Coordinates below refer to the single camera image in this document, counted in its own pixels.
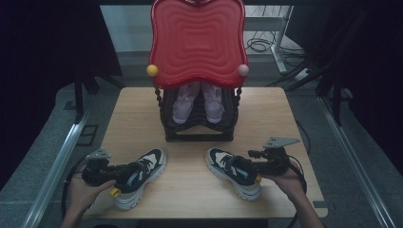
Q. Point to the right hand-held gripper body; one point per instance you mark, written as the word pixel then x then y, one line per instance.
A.
pixel 277 161

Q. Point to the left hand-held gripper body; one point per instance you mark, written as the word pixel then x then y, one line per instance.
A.
pixel 101 174

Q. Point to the navy and white sneaker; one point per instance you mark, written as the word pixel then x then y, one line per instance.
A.
pixel 149 164
pixel 221 161

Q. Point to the black shoe rack red top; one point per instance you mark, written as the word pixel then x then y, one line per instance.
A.
pixel 198 41

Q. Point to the person's right hand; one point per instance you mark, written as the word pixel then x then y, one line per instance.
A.
pixel 291 182

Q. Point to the person's left hand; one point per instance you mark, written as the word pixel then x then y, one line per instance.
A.
pixel 80 196

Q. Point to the black metal stand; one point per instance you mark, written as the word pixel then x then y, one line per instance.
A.
pixel 337 101
pixel 78 98

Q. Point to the white power strip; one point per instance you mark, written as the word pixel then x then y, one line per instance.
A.
pixel 301 74

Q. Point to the white metal stand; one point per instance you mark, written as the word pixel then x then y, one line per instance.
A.
pixel 280 47

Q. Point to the black curtain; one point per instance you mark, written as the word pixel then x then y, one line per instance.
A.
pixel 370 63
pixel 41 63

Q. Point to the aluminium rail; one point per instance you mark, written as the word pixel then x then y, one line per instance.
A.
pixel 355 164
pixel 53 171

